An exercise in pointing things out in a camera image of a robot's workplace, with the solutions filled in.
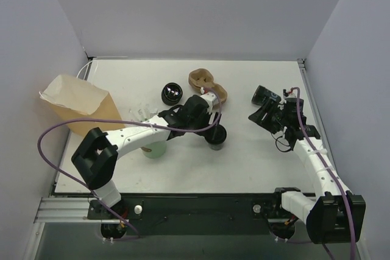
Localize black paper coffee cup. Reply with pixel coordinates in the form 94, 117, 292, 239
208, 142, 224, 150

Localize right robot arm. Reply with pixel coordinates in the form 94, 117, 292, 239
249, 92, 366, 244

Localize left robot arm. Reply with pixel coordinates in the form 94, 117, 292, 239
71, 92, 226, 218

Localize brown pulp cup carriers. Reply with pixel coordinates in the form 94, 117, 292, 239
188, 68, 228, 104

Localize green straw holder cup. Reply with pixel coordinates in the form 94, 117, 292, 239
141, 141, 167, 159

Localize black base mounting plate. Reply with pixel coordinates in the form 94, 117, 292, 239
84, 193, 299, 239

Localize brown paper bag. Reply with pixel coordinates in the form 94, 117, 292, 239
39, 74, 121, 121

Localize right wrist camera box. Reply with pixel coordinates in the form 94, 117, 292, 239
283, 89, 297, 104

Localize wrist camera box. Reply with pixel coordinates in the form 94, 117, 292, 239
283, 89, 297, 104
200, 87, 219, 113

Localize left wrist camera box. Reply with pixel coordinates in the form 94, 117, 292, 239
200, 87, 219, 113

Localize white cable behind bag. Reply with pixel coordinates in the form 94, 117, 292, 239
77, 60, 97, 80

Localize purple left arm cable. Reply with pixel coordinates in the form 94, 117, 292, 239
37, 87, 222, 242

